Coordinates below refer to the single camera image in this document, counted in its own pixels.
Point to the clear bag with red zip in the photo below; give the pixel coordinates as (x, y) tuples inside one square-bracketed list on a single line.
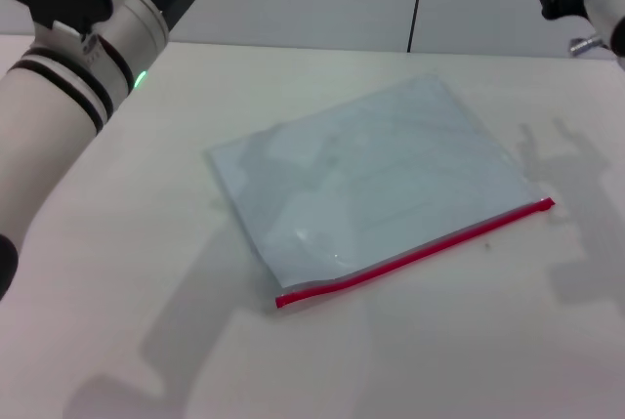
[(366, 184)]

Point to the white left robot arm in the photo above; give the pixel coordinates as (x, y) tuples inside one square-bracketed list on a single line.
[(44, 145)]

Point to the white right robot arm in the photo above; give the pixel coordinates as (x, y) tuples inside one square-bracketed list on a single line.
[(608, 4)]

